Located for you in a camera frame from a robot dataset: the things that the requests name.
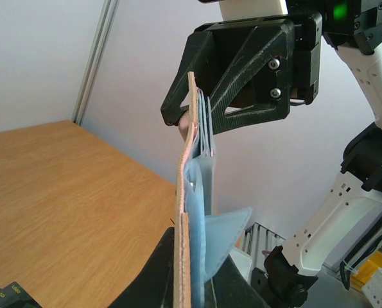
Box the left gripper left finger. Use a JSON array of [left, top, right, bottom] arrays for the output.
[[109, 227, 175, 308]]

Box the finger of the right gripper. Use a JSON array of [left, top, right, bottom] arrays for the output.
[[161, 31, 215, 125]]

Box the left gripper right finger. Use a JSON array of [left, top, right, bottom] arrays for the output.
[[205, 256, 268, 308]]

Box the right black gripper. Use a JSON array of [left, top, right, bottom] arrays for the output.
[[195, 12, 322, 134]]

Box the pink leather card holder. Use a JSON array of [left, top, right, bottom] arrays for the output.
[[173, 73, 252, 307]]

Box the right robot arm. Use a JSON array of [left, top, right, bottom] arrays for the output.
[[161, 1, 382, 307]]

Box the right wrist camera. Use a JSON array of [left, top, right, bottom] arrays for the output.
[[199, 0, 288, 21]]

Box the aluminium rail frame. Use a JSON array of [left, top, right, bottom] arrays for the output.
[[237, 223, 284, 278]]

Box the left aluminium corner post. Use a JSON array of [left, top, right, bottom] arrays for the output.
[[72, 0, 120, 126]]

